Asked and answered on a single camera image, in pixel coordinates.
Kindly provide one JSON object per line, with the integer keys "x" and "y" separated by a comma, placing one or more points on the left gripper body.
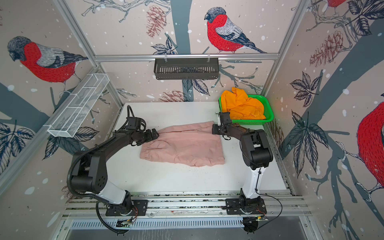
{"x": 146, "y": 136}

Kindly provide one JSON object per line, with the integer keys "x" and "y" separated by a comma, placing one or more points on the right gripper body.
{"x": 218, "y": 128}

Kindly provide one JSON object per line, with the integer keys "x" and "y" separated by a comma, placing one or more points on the pink shorts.
{"x": 193, "y": 145}

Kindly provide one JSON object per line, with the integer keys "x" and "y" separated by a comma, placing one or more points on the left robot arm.
{"x": 88, "y": 175}

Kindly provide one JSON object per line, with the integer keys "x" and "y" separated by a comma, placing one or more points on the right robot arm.
{"x": 257, "y": 155}

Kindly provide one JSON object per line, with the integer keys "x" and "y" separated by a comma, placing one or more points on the orange shorts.
{"x": 241, "y": 106}

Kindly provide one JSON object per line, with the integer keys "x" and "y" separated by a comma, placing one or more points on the green plastic basket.
{"x": 268, "y": 113}

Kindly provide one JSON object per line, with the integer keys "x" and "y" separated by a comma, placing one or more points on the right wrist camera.
{"x": 225, "y": 118}

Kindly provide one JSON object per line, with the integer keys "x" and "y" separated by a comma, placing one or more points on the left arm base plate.
{"x": 128, "y": 208}

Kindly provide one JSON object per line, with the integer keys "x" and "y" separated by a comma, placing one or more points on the black wall shelf basket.
{"x": 186, "y": 69}

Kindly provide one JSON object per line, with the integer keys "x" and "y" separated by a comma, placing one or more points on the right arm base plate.
{"x": 245, "y": 206}

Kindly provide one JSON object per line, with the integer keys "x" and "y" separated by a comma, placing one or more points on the white wire wall basket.
{"x": 71, "y": 118}

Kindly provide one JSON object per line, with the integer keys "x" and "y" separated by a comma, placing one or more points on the aluminium mounting rail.
{"x": 163, "y": 206}

